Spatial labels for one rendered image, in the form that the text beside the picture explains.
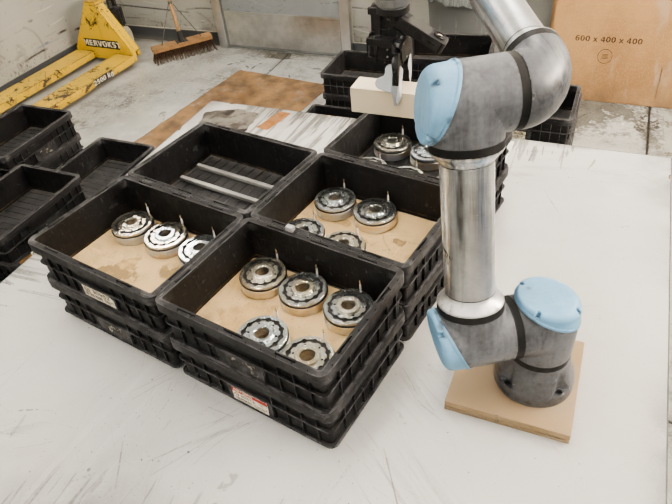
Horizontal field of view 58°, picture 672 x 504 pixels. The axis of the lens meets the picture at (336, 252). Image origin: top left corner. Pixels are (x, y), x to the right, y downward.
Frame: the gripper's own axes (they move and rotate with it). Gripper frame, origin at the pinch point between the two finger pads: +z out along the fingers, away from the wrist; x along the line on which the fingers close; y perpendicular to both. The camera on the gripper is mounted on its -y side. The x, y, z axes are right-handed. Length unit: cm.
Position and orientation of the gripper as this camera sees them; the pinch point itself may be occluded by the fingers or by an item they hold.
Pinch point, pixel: (403, 94)
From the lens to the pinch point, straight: 144.9
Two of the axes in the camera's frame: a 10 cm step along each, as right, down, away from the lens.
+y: -9.2, -1.9, 3.5
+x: -3.9, 6.2, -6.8
